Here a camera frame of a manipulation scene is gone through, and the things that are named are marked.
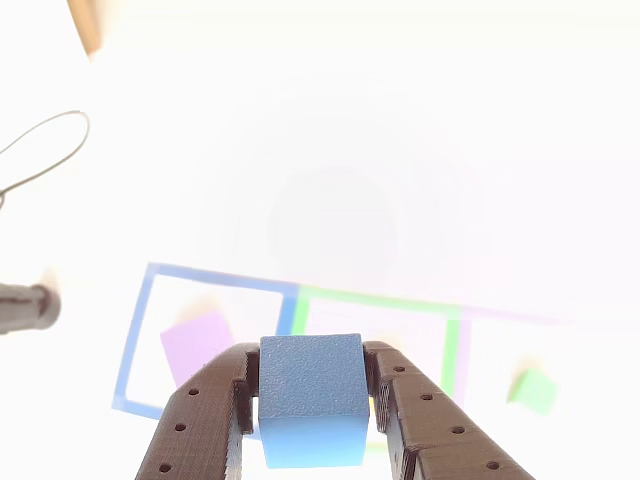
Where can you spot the purple square frame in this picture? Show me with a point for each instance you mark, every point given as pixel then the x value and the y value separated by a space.
pixel 465 350

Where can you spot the blue square frame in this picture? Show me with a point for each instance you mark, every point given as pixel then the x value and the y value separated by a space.
pixel 132 340

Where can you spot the small blue cube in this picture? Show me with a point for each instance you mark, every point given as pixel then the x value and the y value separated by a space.
pixel 312 375

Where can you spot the tan wooden post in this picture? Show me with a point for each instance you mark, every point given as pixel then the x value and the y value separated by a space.
pixel 87 25

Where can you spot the black camera tripod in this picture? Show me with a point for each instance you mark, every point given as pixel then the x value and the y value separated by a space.
pixel 25 307

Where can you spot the green square frame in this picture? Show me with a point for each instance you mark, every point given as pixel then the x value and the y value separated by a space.
pixel 450 345

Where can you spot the purple block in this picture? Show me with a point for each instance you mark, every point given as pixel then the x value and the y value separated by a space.
pixel 195 345

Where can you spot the green cube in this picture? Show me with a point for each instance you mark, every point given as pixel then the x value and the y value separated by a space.
pixel 532 392

